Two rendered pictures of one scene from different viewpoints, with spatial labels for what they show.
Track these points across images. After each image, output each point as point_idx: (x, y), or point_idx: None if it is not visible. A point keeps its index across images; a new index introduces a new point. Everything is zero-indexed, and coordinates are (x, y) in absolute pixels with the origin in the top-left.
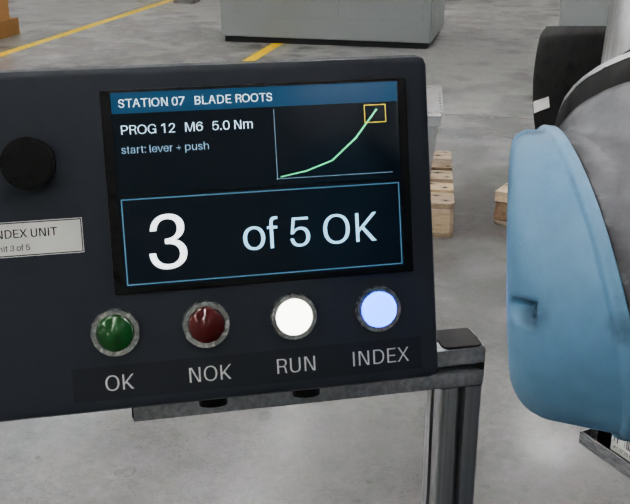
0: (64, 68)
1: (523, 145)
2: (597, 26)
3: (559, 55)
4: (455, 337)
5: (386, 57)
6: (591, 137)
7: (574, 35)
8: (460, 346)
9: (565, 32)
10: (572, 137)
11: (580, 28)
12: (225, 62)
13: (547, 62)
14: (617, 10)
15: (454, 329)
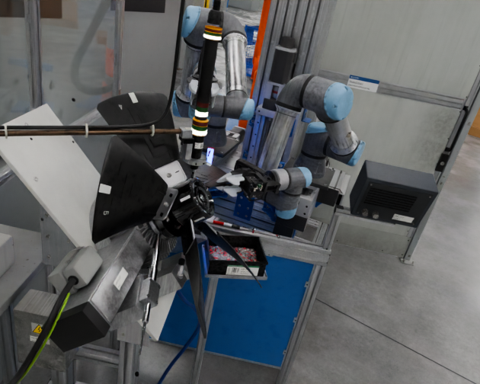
0: (418, 171)
1: (364, 142)
2: (200, 265)
3: (203, 298)
4: (340, 206)
5: (371, 161)
6: (358, 139)
7: (201, 282)
8: (340, 205)
9: (201, 288)
10: (360, 140)
11: (200, 276)
12: (395, 166)
13: (203, 309)
14: (352, 135)
15: (339, 208)
